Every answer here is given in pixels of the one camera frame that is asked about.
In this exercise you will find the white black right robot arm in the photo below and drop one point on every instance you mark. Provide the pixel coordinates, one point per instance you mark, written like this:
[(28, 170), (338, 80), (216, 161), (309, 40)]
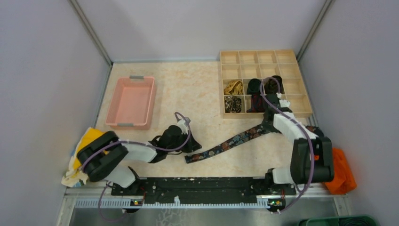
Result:
[(312, 154)]

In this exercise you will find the black brown floral rolled tie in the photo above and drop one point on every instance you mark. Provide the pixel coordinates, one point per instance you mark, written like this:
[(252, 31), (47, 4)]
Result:
[(232, 104)]

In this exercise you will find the wooden compartment organizer box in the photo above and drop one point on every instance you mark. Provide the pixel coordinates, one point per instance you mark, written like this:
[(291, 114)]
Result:
[(245, 65)]

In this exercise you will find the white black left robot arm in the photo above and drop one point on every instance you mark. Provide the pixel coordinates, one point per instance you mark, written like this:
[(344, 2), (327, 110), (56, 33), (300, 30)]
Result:
[(98, 154)]

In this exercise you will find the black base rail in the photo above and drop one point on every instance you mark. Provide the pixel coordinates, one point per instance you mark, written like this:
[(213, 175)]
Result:
[(203, 190)]

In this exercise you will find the orange cloth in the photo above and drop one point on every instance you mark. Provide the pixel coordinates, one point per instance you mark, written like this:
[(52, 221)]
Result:
[(344, 181)]

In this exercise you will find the red navy rolled tie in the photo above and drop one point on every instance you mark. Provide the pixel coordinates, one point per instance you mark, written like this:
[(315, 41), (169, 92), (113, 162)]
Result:
[(256, 104)]

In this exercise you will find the yellow cloth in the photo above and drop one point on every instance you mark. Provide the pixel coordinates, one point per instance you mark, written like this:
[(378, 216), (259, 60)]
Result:
[(89, 136)]

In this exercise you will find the dark brown rolled tie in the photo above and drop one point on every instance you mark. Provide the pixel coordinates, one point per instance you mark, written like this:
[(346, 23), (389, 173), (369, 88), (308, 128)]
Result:
[(273, 85)]

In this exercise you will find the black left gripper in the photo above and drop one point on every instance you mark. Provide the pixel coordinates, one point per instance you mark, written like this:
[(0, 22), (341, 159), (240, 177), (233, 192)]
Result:
[(192, 145)]

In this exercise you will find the green bin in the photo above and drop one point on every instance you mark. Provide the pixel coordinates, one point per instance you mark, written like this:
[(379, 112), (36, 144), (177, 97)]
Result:
[(358, 220)]

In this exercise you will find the yellow patterned rolled tie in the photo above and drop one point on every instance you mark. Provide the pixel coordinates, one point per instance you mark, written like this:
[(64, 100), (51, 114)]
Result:
[(234, 87)]

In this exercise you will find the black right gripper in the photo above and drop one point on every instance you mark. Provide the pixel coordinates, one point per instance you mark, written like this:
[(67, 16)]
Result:
[(269, 128)]

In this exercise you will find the dark green rolled tie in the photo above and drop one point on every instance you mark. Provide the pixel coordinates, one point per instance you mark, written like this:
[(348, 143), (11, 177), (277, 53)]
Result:
[(253, 87)]

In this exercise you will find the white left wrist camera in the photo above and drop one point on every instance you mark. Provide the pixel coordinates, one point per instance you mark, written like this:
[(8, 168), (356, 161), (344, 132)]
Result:
[(183, 124)]

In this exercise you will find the pink plastic basket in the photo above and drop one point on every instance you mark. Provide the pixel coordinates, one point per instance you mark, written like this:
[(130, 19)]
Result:
[(132, 103)]

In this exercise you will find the navy floral tie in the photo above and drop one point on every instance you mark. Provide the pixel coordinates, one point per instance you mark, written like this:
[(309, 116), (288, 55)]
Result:
[(243, 137)]

